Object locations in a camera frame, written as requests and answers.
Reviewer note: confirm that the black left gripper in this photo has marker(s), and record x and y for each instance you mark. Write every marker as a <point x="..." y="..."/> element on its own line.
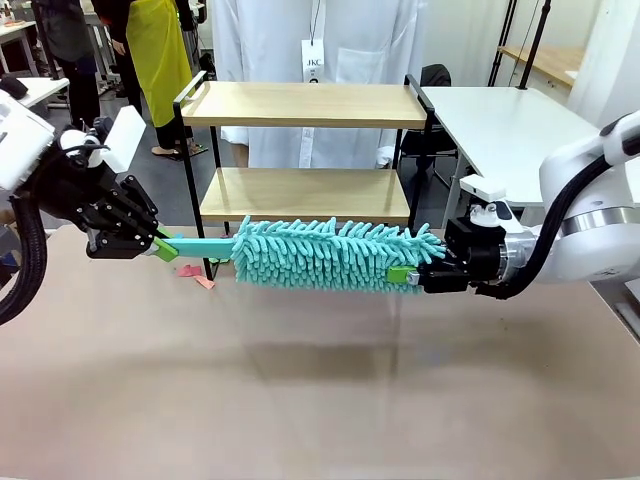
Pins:
<point x="80" y="200"/>

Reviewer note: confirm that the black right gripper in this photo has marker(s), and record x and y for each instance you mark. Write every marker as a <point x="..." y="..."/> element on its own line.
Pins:
<point x="475" y="247"/>

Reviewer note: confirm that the teal chenille duster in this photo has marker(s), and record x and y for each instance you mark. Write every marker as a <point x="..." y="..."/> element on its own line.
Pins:
<point x="300" y="255"/>

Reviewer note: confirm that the person's left forearm sleeve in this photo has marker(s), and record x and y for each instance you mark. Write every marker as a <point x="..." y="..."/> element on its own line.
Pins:
<point x="385" y="157"/>

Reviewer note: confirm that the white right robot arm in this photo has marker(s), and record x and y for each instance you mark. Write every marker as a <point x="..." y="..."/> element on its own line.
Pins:
<point x="590" y="235"/>

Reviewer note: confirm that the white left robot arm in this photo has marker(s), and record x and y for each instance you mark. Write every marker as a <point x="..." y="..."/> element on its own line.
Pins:
<point x="17" y="145"/>

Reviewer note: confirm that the two-tier wood and black shelf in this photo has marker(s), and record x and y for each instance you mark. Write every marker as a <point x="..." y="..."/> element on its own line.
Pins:
<point x="305" y="112"/>

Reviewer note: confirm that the red paper scrap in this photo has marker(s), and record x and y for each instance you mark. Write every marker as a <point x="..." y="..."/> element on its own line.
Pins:
<point x="188" y="270"/>

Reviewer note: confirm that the salmon paper scrap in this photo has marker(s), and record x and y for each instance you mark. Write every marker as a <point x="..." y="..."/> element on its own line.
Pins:
<point x="205" y="283"/>

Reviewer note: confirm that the white side table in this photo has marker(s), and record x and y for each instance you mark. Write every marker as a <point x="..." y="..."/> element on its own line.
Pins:
<point x="500" y="130"/>

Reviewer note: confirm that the white background workbench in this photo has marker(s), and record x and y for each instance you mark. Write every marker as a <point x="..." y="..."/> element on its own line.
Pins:
<point x="45" y="90"/>

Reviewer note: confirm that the person in yellow apron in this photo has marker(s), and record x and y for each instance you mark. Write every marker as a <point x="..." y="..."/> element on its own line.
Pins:
<point x="155" y="60"/>

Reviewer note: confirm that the person in dark clothes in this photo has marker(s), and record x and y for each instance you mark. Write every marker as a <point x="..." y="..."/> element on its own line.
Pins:
<point x="75" y="50"/>

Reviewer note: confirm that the black office chair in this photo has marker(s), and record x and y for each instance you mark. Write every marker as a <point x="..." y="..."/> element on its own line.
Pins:
<point x="436" y="75"/>

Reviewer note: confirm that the black tripod stand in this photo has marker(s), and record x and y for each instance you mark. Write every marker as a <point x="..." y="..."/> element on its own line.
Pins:
<point x="502" y="45"/>

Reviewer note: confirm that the wooden background desk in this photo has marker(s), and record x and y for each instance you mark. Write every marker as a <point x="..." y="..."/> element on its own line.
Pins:
<point x="550" y="60"/>

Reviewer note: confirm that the black stand pole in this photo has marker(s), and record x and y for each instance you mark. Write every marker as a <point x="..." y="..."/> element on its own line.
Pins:
<point x="534" y="45"/>

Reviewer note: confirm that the person in white coat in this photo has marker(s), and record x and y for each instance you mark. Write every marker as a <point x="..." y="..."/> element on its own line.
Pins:
<point x="270" y="30"/>

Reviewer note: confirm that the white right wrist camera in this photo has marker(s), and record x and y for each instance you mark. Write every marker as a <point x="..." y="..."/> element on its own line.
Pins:
<point x="482" y="187"/>

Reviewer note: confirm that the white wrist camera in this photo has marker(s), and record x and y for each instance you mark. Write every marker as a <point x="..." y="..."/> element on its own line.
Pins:
<point x="125" y="137"/>
<point x="482" y="187"/>

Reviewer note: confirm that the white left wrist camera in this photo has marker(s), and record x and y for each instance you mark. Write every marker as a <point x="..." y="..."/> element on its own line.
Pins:
<point x="125" y="137"/>

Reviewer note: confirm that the grey metal base plate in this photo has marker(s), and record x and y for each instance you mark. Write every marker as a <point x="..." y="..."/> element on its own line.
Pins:
<point x="631" y="310"/>

